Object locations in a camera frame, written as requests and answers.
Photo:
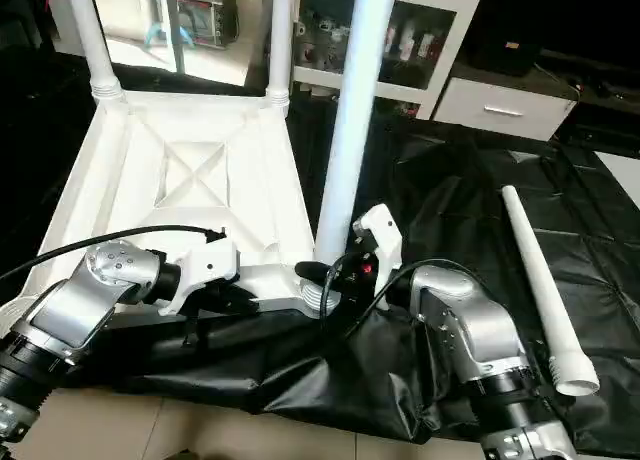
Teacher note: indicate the white plastic table top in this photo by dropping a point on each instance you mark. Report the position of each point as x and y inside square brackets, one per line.
[120, 180]

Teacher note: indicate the white plastic table leg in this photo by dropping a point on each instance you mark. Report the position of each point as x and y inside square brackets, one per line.
[355, 100]
[540, 280]
[90, 30]
[281, 30]

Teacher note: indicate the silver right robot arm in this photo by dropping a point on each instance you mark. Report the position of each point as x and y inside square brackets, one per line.
[470, 330]

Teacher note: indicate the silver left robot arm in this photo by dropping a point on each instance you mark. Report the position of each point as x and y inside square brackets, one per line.
[80, 300]

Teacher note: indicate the black work mat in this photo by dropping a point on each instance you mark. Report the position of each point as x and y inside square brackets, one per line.
[450, 180]

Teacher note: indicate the white drawer unit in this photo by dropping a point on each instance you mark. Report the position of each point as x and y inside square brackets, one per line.
[500, 110]

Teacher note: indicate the white glass-door cabinet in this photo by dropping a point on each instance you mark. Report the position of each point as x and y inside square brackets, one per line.
[458, 40]

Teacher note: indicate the blue grey floor appliance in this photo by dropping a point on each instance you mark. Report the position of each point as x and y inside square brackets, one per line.
[205, 15]

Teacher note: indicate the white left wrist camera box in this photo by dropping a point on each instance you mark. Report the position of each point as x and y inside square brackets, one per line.
[205, 270]

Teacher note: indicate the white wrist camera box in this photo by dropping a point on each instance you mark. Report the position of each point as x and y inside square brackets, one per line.
[380, 230]
[205, 270]

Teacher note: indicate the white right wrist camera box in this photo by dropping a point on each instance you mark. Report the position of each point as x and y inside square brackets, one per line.
[380, 230]

